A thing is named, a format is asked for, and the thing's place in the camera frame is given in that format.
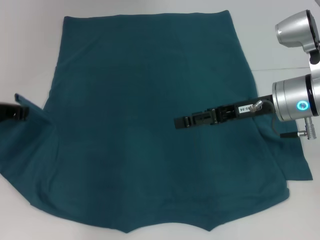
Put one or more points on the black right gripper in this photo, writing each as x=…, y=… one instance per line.
x=242, y=110

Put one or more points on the teal blue t-shirt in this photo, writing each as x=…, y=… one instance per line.
x=150, y=75

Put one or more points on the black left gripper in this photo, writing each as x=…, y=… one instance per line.
x=6, y=111

